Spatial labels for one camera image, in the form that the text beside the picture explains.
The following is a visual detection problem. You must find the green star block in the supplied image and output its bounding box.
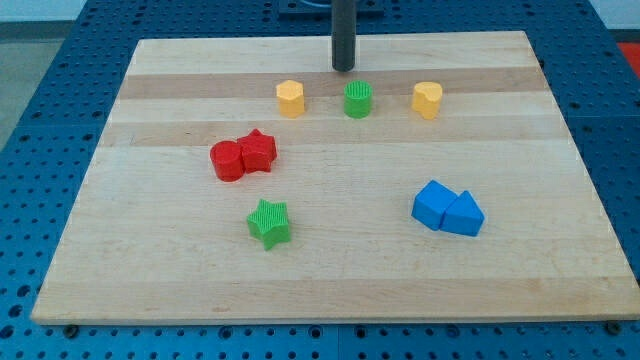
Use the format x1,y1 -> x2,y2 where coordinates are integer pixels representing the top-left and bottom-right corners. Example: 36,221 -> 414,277
246,199 -> 291,251

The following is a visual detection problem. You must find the blue triangle block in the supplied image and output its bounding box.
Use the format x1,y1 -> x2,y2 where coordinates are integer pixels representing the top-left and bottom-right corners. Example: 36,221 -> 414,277
440,191 -> 485,237

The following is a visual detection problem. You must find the red star block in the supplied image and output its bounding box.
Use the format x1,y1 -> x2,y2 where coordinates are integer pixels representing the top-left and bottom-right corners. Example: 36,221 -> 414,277
237,129 -> 277,173

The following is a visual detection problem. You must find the green cylinder block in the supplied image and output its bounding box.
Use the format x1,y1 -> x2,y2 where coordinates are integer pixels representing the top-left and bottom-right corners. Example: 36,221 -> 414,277
343,80 -> 373,119

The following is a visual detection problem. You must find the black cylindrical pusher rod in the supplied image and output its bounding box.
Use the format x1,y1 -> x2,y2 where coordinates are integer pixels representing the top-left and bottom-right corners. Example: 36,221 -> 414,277
331,0 -> 356,72

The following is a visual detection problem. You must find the yellow heart block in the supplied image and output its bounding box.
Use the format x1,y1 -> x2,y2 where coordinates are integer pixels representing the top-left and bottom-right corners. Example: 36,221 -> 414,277
411,82 -> 443,120

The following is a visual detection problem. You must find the blue cube block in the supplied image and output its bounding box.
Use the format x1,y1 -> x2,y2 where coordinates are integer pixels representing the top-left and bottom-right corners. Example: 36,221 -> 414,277
411,180 -> 458,231

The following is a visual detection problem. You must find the red cylinder block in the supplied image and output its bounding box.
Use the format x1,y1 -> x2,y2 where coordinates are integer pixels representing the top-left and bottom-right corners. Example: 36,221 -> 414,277
210,140 -> 245,182

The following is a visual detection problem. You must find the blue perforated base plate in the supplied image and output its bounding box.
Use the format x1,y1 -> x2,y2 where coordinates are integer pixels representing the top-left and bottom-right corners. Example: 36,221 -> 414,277
1,0 -> 639,359

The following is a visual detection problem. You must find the dark blue robot mount plate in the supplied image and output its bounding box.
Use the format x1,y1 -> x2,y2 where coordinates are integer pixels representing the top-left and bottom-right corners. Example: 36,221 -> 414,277
273,0 -> 385,19

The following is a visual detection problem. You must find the wooden board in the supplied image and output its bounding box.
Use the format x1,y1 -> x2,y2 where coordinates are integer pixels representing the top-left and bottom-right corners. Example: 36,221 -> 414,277
32,31 -> 639,326

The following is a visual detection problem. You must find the yellow hexagon block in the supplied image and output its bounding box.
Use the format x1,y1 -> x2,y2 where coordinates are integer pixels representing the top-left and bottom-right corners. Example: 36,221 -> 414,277
276,80 -> 305,118

